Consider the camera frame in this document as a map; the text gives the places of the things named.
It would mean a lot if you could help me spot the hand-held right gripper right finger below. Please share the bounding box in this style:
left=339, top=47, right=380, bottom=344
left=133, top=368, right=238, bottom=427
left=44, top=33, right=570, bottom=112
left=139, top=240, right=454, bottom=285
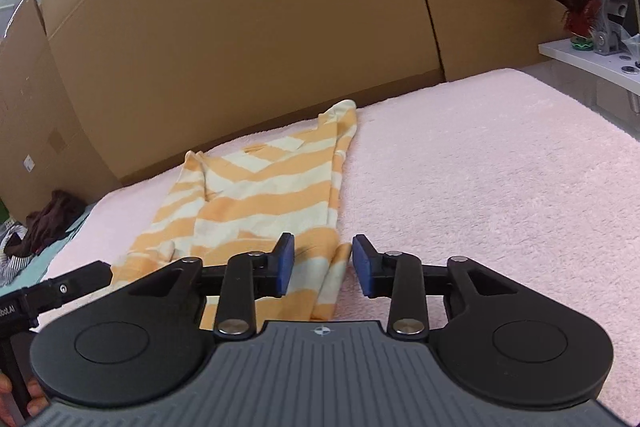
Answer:
left=351, top=234, right=518, bottom=340

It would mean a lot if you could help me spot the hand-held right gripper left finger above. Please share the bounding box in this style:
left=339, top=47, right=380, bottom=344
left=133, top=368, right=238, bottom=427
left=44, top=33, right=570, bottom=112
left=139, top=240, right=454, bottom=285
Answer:
left=115, top=232, right=296, bottom=340

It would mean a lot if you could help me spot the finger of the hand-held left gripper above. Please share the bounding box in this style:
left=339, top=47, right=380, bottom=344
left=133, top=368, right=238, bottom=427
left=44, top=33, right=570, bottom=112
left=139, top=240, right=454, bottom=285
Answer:
left=47, top=259, right=114, bottom=309

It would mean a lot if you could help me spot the orange white striped shirt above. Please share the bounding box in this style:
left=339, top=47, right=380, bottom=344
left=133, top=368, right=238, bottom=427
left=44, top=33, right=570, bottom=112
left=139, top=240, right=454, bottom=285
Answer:
left=111, top=99, right=360, bottom=323

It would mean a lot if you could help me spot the person's left hand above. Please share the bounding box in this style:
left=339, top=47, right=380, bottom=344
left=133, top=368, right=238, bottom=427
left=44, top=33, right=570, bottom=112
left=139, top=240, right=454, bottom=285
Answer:
left=0, top=371, right=51, bottom=415

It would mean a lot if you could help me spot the teal cloth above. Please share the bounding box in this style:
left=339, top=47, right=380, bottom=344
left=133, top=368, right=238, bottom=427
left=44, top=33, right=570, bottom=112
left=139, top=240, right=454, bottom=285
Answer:
left=0, top=202, right=101, bottom=298

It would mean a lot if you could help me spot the black white striped cloth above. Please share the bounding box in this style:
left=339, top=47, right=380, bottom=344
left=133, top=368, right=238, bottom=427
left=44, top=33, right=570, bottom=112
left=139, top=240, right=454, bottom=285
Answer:
left=0, top=227, right=31, bottom=288

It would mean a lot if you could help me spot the dark brown cloth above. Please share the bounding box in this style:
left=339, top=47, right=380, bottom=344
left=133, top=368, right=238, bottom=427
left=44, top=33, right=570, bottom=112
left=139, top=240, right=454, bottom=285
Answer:
left=25, top=189, right=86, bottom=255

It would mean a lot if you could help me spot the large cardboard box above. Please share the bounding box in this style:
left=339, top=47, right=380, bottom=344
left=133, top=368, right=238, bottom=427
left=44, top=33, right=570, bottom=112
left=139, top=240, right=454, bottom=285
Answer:
left=37, top=0, right=448, bottom=182

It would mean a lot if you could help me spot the white table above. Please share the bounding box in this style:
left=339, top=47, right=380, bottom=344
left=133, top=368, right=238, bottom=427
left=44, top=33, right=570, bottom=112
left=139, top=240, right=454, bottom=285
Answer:
left=537, top=38, right=640, bottom=115

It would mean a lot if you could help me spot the grey metal machine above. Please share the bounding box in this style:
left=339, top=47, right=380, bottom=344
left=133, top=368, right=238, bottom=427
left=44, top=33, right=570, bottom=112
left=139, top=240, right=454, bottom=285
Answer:
left=592, top=0, right=640, bottom=56

